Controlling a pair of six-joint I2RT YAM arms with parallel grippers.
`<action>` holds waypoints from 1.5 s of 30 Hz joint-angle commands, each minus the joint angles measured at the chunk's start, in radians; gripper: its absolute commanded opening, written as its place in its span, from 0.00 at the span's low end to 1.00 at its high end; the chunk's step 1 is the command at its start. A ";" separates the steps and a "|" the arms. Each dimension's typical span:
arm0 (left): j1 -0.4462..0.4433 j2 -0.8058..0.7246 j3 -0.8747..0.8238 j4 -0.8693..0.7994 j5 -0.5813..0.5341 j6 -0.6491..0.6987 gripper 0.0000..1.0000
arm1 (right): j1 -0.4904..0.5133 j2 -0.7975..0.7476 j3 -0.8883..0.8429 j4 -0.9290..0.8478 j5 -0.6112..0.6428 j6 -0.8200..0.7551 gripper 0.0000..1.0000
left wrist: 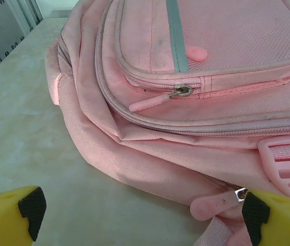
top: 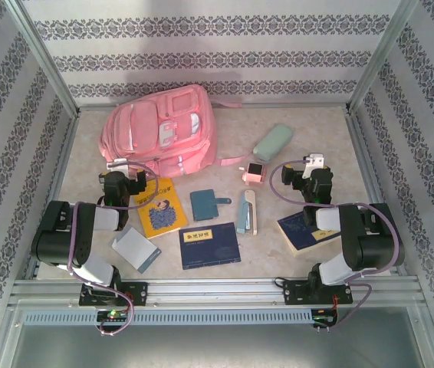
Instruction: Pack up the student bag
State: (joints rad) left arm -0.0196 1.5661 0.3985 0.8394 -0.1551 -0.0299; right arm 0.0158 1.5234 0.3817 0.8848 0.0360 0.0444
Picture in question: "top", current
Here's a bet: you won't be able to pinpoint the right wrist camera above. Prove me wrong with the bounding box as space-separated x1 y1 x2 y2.
302 153 326 179

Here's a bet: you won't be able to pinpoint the grey metal base tray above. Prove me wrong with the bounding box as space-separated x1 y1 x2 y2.
0 306 434 368

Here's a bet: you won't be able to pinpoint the pink student backpack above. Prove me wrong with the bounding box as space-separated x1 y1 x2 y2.
98 84 257 179

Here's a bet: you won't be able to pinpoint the thin navy book yellow label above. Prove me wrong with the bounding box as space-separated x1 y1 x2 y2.
178 222 242 271

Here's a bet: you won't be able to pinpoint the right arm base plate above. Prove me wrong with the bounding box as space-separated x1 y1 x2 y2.
282 280 354 307

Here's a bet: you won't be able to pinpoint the grey grid paper notebook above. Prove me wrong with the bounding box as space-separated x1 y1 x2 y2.
110 226 163 274

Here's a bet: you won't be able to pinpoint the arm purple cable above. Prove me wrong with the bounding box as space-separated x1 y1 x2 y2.
63 160 160 338
271 159 406 330

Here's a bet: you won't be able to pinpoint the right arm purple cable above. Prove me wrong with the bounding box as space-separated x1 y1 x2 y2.
271 159 406 330

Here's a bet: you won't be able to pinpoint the aluminium frame post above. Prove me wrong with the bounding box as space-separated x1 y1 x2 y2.
345 0 420 116
4 0 82 118

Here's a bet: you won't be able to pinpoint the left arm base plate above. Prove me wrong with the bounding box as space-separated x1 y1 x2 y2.
78 281 150 307

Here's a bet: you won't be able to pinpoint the yellow cartoon cover book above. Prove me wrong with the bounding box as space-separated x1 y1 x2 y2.
133 176 189 240

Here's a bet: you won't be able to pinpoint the pink pencil sharpener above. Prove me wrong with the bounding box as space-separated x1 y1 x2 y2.
238 162 268 188

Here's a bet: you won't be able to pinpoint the slotted grey cable duct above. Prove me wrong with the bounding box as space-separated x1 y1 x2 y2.
21 308 314 327

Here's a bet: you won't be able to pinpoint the teal wallet with strap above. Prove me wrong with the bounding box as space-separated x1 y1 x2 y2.
189 189 233 222

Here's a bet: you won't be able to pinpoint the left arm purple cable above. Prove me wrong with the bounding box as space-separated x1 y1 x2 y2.
63 160 160 338

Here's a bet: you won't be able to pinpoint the aluminium table edge rail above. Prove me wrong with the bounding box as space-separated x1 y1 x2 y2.
345 109 412 277
77 102 350 112
23 110 82 283

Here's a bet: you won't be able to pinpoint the thick navy book cream pages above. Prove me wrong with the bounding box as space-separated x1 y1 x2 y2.
276 212 344 259

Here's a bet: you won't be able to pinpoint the blue and white stapler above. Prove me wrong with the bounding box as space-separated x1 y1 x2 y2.
236 189 259 236

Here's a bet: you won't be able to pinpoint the green pencil case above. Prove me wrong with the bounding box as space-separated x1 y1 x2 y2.
252 123 295 163

